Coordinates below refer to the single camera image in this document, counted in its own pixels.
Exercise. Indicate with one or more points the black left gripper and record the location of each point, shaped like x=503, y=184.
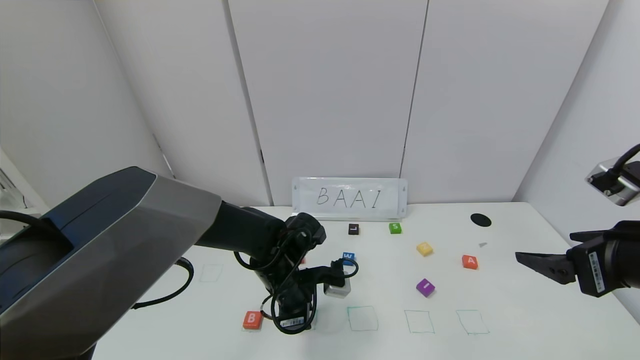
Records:
x=291, y=322

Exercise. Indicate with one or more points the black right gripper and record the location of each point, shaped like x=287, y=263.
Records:
x=594, y=271

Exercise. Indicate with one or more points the orange letter B block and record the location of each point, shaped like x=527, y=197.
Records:
x=252, y=319

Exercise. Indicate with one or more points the grey and black left arm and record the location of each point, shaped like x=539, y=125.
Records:
x=125, y=240

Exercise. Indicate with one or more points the white BAAI sign board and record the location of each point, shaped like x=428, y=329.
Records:
x=350, y=198

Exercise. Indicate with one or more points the blue letter W block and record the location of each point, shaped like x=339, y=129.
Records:
x=348, y=256

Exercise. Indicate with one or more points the orange letter A block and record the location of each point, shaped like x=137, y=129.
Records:
x=470, y=261

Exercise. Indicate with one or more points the black letter L block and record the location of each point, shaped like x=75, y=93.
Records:
x=354, y=229

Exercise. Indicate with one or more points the purple letter I block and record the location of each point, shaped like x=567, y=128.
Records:
x=425, y=287

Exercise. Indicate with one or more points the green letter S block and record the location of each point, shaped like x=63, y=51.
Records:
x=395, y=228

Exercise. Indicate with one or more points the yellow letter block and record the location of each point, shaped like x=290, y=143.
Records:
x=424, y=248

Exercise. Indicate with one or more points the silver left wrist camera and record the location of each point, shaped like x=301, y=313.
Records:
x=337, y=290

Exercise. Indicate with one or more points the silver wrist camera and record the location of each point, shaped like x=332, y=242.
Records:
x=337, y=290
x=620, y=185

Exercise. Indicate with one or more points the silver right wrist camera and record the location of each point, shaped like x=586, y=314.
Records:
x=620, y=185

